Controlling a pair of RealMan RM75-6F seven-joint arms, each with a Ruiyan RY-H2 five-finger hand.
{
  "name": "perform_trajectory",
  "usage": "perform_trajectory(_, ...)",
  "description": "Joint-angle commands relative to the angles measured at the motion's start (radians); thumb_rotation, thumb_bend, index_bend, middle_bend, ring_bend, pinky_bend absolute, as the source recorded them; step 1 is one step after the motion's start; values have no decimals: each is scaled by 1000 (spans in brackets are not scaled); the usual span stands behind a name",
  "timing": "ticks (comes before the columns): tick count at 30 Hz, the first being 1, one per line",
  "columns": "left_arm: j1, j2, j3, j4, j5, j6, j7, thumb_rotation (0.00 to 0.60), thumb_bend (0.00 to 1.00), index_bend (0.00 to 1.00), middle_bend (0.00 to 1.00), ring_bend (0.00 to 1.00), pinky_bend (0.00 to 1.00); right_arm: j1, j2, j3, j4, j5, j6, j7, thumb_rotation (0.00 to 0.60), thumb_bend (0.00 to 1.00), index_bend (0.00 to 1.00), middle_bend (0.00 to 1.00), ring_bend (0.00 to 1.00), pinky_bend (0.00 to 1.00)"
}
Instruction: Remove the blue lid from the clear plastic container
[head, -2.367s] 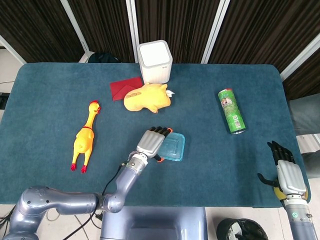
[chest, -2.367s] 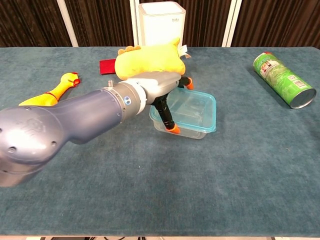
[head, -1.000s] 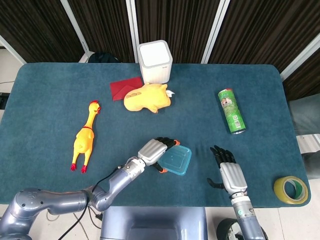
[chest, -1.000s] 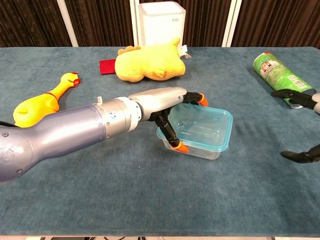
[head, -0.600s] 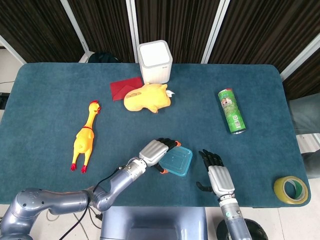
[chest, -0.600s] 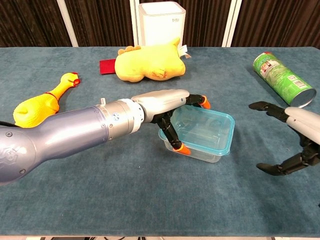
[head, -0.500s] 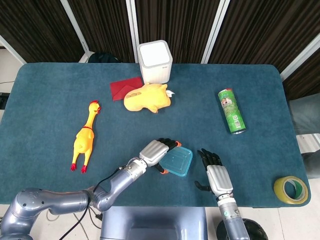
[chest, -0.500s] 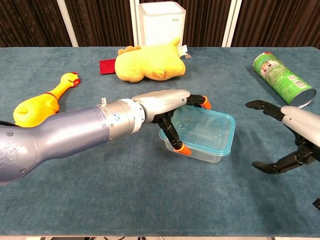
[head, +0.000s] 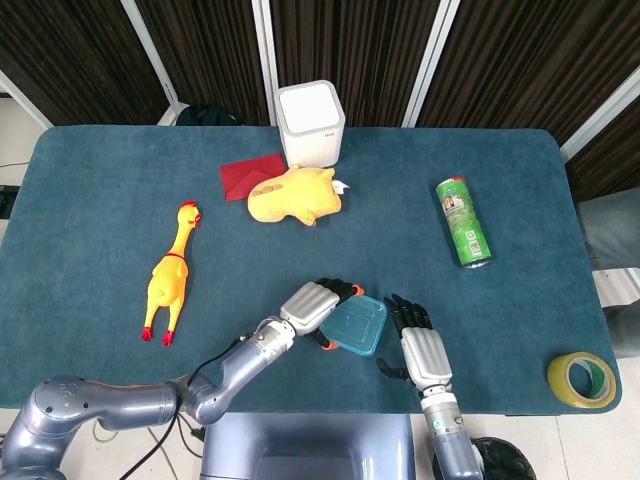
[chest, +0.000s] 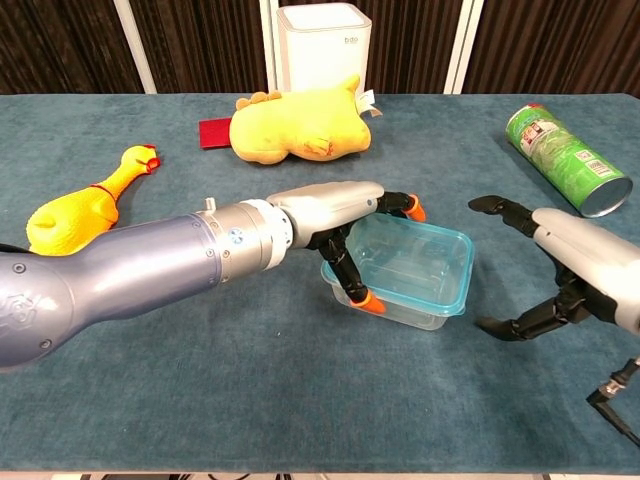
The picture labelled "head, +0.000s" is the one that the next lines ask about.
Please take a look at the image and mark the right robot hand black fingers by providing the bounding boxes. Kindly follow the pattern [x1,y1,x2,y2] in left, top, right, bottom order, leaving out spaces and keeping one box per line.
[375,293,454,394]

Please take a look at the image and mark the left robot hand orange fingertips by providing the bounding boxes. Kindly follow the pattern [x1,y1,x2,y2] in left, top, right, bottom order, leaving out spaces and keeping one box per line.
[279,277,365,353]

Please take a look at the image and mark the blue clear plastic container lid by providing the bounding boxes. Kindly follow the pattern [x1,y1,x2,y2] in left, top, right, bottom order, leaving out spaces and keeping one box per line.
[319,293,389,359]

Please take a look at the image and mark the yellow plush toy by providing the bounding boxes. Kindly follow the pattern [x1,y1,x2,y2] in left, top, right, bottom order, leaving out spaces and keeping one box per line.
[247,164,351,229]

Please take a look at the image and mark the yellow tape roll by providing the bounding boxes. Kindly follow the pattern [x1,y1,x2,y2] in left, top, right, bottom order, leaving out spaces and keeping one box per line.
[547,351,618,410]

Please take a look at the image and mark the green chips can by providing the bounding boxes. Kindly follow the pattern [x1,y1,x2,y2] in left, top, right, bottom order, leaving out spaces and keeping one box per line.
[435,175,494,270]

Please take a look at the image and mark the grey-blue robot torso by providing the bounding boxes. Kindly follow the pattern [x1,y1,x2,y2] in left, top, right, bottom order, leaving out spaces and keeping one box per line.
[199,412,416,480]

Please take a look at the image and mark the yellow rubber chicken toy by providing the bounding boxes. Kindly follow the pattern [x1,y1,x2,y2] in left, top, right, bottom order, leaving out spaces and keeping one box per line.
[140,200,204,347]

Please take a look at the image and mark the black bag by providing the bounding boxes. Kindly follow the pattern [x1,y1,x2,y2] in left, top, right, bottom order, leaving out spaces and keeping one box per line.
[175,104,241,127]

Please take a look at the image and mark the grey chair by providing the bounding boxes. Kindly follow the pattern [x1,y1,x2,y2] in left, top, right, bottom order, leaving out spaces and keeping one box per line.
[577,187,640,359]

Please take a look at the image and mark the teal table cloth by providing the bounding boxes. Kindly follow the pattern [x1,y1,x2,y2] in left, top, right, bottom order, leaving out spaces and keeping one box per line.
[0,124,621,416]

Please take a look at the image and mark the black power strip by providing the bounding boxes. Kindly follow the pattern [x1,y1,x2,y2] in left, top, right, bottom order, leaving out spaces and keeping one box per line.
[0,184,20,220]

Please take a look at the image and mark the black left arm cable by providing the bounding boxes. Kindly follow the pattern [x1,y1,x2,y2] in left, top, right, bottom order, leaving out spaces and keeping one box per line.
[119,334,251,480]

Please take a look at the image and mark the white floor cable loop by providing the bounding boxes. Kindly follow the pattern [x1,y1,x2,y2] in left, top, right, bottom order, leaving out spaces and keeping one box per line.
[92,419,121,444]

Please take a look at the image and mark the white partition post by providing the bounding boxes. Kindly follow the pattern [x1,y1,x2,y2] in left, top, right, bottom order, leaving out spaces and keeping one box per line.
[559,64,640,161]
[0,69,54,129]
[119,0,184,126]
[402,0,461,126]
[251,0,281,126]

